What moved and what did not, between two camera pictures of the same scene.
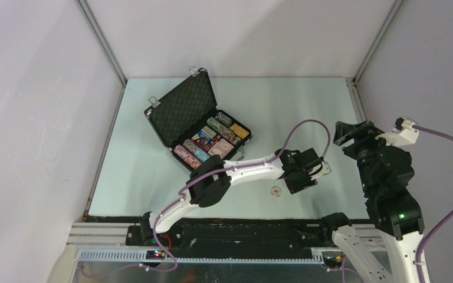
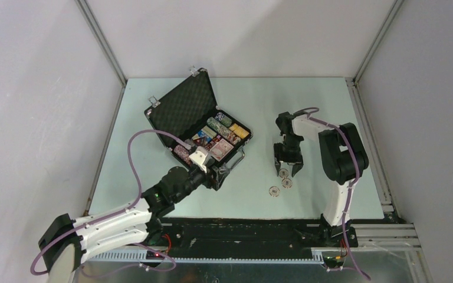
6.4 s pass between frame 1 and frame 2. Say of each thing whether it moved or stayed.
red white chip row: stayed
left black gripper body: moved
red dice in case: stayed
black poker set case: stayed
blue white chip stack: stayed
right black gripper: moved
